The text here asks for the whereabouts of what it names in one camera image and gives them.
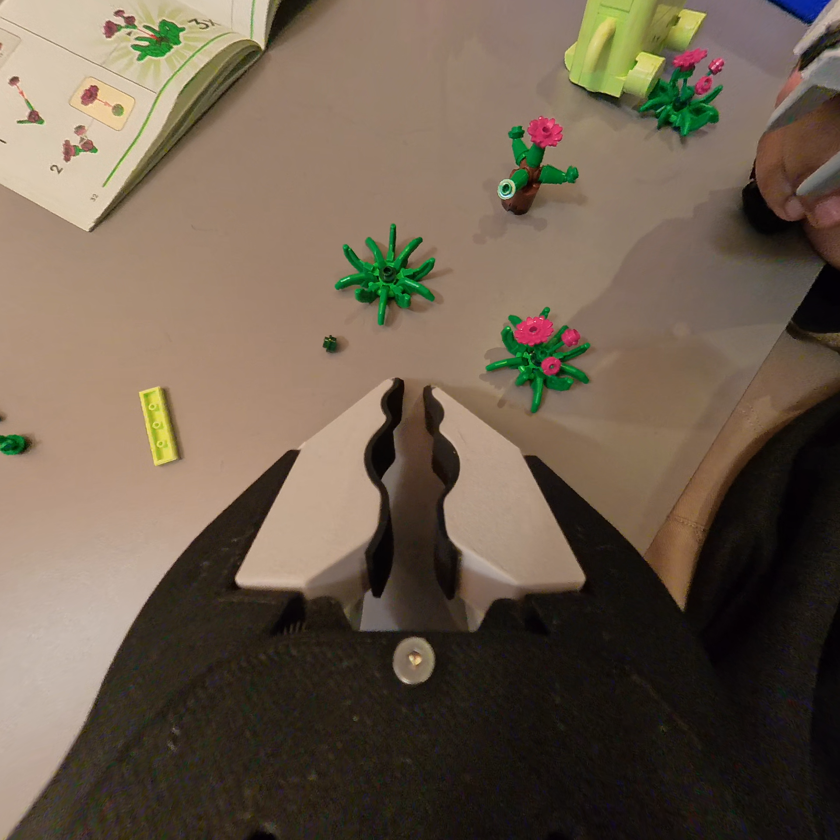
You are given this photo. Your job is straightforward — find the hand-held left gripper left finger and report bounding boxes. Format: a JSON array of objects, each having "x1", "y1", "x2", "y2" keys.
[{"x1": 234, "y1": 377, "x2": 404, "y2": 632}]

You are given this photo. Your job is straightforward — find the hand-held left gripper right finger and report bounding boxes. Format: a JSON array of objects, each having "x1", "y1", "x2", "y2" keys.
[{"x1": 423, "y1": 385, "x2": 586, "y2": 632}]

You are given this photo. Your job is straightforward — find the person's right hand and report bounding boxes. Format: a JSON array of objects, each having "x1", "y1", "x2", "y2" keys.
[{"x1": 755, "y1": 98, "x2": 840, "y2": 266}]

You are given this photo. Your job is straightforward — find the green toy plant pink flowers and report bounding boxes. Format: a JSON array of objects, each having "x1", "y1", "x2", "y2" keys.
[
  {"x1": 640, "y1": 49, "x2": 726, "y2": 137},
  {"x1": 486, "y1": 307, "x2": 592, "y2": 414}
]

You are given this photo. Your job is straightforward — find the lime green flat toy plate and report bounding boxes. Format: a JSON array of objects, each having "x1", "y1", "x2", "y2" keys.
[{"x1": 138, "y1": 387, "x2": 182, "y2": 467}]

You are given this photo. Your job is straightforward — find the lime green toy pot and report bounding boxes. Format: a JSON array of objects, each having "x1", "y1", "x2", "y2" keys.
[{"x1": 566, "y1": 0, "x2": 708, "y2": 99}]

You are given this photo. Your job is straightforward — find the green leafy toy plant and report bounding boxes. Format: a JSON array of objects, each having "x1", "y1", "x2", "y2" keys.
[{"x1": 335, "y1": 223, "x2": 437, "y2": 326}]

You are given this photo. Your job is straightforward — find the person's black jacket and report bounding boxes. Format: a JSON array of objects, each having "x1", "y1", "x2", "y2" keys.
[{"x1": 686, "y1": 262, "x2": 840, "y2": 840}]

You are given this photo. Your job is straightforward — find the toy cactus pink flower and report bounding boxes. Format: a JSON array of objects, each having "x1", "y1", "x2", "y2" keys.
[{"x1": 497, "y1": 117, "x2": 580, "y2": 216}]

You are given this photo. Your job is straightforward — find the open instruction booklet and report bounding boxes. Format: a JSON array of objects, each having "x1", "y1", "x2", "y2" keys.
[{"x1": 0, "y1": 0, "x2": 283, "y2": 232}]

